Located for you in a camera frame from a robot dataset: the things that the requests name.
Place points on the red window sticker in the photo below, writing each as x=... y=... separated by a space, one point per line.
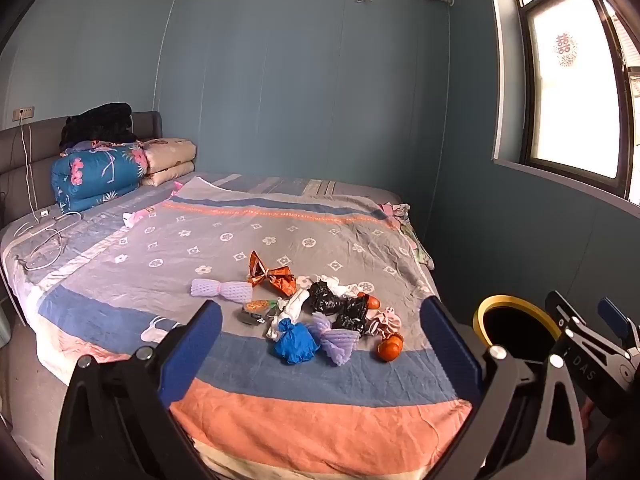
x=565 y=50

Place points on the blue floral folded quilt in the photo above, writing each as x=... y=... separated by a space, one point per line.
x=95 y=175

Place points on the black clothing pile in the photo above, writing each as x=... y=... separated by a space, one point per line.
x=100 y=122

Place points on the wall socket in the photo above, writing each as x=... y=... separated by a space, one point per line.
x=23 y=113

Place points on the small orange green packet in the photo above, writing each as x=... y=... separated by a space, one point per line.
x=257 y=305

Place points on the white power adapter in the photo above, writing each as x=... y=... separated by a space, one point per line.
x=44 y=214

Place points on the orange peel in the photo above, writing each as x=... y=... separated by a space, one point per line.
x=373 y=302

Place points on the black plastic bag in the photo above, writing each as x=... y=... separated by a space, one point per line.
x=352 y=310
x=322 y=297

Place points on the white tissue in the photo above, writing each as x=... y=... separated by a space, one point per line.
x=335 y=286

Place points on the orange tangerine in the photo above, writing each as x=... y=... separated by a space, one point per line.
x=390 y=349

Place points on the small dark wrapper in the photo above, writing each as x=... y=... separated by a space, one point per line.
x=252 y=317

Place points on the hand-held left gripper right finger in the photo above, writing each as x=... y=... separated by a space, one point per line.
x=447 y=350

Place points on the beige folded quilt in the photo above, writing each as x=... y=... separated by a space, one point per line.
x=170 y=157

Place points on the yellow rimmed trash bin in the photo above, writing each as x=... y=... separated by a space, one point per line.
x=515 y=327

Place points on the pink floral cloth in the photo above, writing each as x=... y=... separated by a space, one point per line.
x=400 y=212

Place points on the pale patterned bedsheet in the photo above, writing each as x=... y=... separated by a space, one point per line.
x=100 y=225

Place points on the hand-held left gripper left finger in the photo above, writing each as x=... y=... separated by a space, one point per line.
x=192 y=350

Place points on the purple foam fruit net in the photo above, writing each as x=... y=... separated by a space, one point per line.
x=337 y=345
x=220 y=290

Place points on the orange foil wrapper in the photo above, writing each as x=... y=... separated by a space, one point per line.
x=280 y=280

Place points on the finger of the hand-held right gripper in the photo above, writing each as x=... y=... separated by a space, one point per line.
x=612 y=316
x=562 y=310

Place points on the window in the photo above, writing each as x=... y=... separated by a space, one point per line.
x=565 y=110

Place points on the blue plastic bag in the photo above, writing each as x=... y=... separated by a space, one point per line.
x=295 y=345

